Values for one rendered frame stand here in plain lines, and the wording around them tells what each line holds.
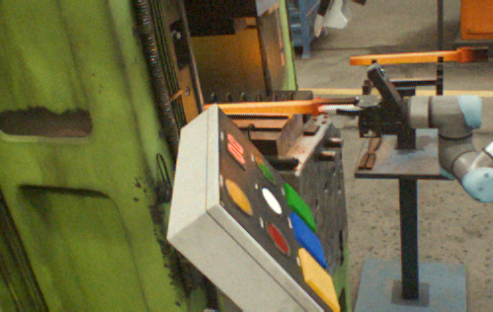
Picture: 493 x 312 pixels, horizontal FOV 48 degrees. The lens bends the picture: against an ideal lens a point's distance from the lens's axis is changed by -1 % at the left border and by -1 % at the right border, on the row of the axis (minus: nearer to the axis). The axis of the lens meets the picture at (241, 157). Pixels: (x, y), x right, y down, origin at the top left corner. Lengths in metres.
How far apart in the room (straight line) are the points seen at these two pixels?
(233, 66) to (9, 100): 0.68
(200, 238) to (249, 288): 0.10
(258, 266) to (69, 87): 0.63
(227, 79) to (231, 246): 1.07
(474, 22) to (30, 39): 4.10
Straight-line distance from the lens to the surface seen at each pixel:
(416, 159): 1.86
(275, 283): 0.74
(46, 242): 1.46
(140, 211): 1.17
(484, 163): 1.24
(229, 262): 0.71
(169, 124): 1.12
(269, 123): 1.38
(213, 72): 1.73
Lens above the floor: 1.54
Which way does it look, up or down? 26 degrees down
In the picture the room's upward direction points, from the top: 10 degrees counter-clockwise
